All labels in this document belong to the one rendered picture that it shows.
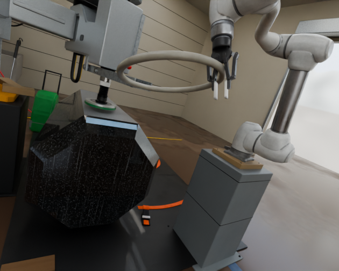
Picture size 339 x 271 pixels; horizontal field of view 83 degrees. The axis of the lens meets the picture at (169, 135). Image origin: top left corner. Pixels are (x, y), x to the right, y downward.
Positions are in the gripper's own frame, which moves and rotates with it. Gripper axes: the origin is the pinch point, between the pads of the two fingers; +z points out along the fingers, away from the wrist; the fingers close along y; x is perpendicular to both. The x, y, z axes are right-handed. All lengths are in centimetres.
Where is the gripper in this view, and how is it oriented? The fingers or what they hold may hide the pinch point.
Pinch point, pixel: (220, 90)
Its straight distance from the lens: 81.9
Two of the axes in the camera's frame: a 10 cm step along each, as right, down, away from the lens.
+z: -0.2, 10.0, -0.2
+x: -5.1, -0.3, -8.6
